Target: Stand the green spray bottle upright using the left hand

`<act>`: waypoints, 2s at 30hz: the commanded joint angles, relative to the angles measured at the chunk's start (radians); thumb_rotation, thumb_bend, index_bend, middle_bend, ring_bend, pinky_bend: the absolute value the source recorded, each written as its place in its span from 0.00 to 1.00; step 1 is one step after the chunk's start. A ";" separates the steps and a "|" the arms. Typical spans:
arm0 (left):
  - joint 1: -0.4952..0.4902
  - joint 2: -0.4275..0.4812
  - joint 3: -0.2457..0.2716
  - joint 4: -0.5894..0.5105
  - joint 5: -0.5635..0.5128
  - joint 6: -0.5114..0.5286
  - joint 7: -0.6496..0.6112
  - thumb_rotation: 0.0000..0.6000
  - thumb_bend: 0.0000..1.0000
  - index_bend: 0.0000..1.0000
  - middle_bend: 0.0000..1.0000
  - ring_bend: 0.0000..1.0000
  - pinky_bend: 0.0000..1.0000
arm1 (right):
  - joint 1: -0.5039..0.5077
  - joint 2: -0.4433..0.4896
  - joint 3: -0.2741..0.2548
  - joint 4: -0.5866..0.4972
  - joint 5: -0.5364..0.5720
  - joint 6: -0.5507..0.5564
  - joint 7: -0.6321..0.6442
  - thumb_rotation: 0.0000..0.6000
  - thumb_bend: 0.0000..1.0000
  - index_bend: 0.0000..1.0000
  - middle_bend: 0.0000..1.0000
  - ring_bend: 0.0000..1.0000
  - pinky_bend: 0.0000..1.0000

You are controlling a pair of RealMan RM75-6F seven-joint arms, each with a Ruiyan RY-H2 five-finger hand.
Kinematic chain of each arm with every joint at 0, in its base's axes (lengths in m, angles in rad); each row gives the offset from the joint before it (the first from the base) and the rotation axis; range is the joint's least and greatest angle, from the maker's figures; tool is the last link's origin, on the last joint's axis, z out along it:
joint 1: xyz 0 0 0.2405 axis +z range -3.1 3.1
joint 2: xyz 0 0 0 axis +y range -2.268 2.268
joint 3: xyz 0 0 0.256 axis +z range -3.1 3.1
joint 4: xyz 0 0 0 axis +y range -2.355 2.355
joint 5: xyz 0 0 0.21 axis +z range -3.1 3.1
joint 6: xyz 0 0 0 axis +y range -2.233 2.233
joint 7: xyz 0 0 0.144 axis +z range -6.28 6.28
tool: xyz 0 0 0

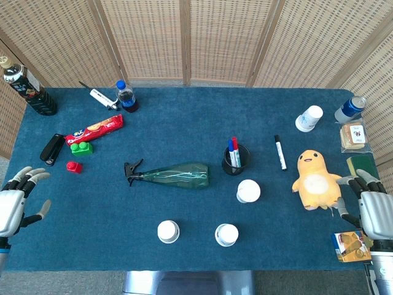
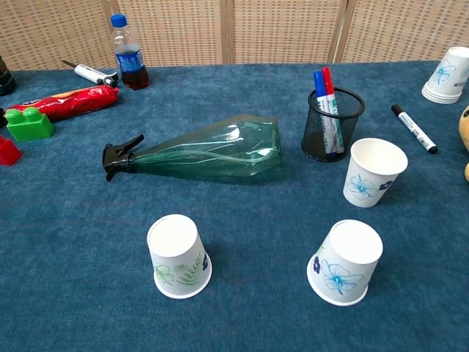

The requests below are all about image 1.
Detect yellow plush toy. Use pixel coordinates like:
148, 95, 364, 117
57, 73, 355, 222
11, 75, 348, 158
291, 149, 343, 211

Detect black mesh pen holder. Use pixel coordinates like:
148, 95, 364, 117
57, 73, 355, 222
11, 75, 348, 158
221, 144, 251, 176

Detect small yellow printed box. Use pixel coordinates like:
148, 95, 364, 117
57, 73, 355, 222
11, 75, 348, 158
330, 229, 374, 264

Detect green yellow sponge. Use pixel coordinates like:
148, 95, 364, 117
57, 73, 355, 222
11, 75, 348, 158
346, 154, 379, 179

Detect white paper cup blue flower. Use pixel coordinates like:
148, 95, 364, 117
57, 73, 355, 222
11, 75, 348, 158
236, 179, 262, 204
214, 223, 239, 248

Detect woven wooden folding screen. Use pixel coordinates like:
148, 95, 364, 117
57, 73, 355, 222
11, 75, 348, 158
0, 0, 393, 167

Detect packaged sandwich biscuits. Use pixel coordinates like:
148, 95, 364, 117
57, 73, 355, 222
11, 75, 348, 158
339, 121, 369, 154

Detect red biscuit packet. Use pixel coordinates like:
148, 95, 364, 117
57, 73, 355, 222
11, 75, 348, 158
64, 114, 124, 147

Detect blue soda can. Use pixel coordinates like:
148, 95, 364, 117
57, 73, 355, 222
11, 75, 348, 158
334, 95, 367, 124

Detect black stapler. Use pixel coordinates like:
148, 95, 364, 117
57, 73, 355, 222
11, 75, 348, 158
39, 133, 66, 167

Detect white paper cup green leaves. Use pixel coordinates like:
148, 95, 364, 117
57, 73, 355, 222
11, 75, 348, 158
157, 220, 181, 245

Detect dark tea bottle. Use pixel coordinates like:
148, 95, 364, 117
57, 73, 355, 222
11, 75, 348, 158
0, 55, 58, 117

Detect cola bottle blue cap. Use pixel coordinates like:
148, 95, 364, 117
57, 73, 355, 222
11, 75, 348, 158
115, 80, 139, 114

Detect white utility knife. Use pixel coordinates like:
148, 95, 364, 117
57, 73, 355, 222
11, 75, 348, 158
78, 81, 120, 111

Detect red toy brick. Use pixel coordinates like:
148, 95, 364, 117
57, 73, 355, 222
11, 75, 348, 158
66, 161, 84, 174

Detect black cap white marker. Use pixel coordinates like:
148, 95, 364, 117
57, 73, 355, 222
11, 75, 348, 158
274, 134, 287, 171

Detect green spray bottle black nozzle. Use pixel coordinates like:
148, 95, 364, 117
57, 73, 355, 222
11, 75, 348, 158
123, 158, 210, 191

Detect blue cap marker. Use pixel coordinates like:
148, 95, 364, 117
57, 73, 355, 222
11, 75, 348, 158
227, 139, 239, 168

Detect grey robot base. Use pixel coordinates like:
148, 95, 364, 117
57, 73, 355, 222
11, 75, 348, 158
122, 270, 255, 295

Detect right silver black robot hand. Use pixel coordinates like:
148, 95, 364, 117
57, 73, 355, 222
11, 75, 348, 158
337, 168, 393, 242

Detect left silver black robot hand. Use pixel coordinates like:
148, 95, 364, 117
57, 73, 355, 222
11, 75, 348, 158
0, 166, 52, 239

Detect stacked white paper cups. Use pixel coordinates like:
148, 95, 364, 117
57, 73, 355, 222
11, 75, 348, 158
295, 105, 324, 133

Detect green toy brick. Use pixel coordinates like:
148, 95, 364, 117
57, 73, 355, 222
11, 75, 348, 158
70, 142, 94, 157

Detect red cap marker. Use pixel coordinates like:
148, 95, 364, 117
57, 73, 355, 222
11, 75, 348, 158
232, 136, 242, 168

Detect blue carpet table mat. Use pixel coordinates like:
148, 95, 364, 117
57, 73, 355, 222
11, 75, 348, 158
0, 87, 393, 273

